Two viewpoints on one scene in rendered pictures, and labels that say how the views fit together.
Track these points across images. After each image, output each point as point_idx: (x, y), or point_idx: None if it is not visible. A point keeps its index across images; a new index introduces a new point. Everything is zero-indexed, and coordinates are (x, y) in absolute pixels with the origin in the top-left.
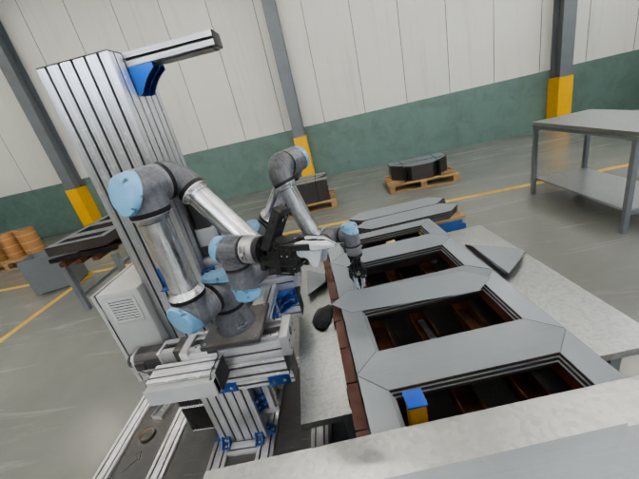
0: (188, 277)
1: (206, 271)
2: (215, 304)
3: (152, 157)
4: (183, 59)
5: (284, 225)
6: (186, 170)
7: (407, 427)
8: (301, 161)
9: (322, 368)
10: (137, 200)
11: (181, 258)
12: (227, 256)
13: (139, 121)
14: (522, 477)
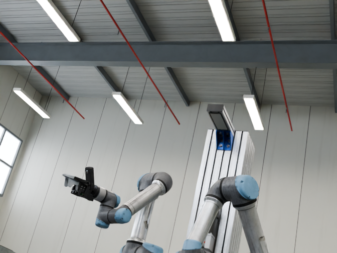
0: (134, 229)
1: None
2: (131, 252)
3: (198, 180)
4: (224, 124)
5: (90, 177)
6: (160, 175)
7: (1, 246)
8: (229, 184)
9: None
10: (137, 182)
11: (137, 218)
12: None
13: (204, 161)
14: None
